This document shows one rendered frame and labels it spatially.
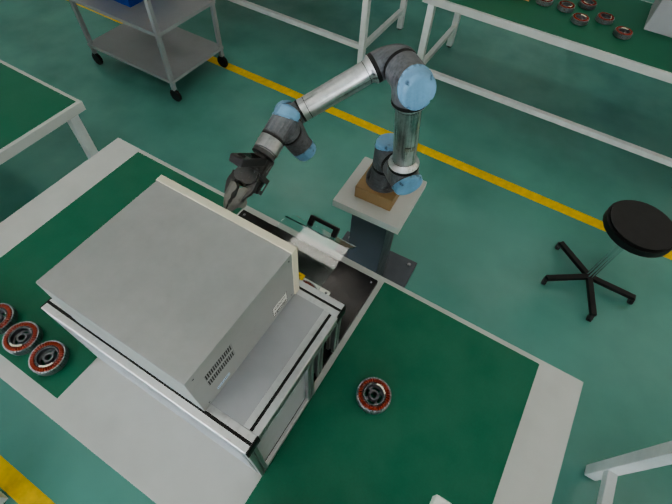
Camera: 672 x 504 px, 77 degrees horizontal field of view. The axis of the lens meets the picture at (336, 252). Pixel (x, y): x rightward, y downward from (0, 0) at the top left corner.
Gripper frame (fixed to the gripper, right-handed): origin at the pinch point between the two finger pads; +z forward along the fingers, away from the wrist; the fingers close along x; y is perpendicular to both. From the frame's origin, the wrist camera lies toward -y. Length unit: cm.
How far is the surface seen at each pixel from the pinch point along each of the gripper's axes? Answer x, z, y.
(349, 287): -33, 1, 49
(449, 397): -81, 17, 43
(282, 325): -31.2, 20.4, 1.3
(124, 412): 5, 70, 19
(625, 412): -169, -15, 141
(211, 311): -22.7, 23.1, -22.3
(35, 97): 157, -8, 55
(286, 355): -36.8, 26.1, -1.3
